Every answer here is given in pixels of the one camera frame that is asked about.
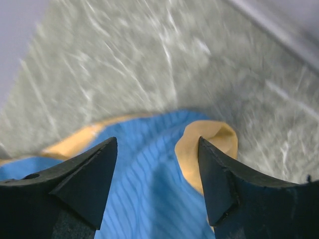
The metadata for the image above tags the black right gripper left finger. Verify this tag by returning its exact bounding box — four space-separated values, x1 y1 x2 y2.
0 137 118 239

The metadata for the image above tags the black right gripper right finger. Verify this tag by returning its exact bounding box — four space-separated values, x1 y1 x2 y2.
198 138 319 239

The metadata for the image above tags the yellow and blue pillowcase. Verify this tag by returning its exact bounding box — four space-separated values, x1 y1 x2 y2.
0 110 238 239

